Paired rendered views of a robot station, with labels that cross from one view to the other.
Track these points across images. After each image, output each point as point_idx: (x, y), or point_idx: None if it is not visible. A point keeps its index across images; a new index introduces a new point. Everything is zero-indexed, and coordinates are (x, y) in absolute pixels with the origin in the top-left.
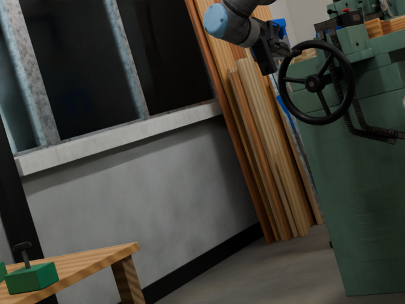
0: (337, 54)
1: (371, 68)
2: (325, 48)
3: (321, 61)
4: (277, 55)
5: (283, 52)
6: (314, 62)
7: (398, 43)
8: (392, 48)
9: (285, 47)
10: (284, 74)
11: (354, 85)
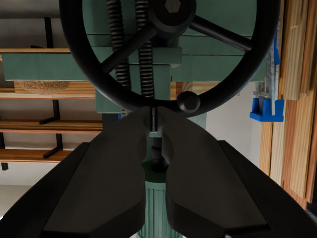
0: (83, 64)
1: (105, 36)
2: (112, 88)
3: (165, 66)
4: (183, 148)
5: (123, 153)
6: (196, 72)
7: (54, 62)
8: (65, 57)
9: (2, 226)
10: (244, 57)
11: None
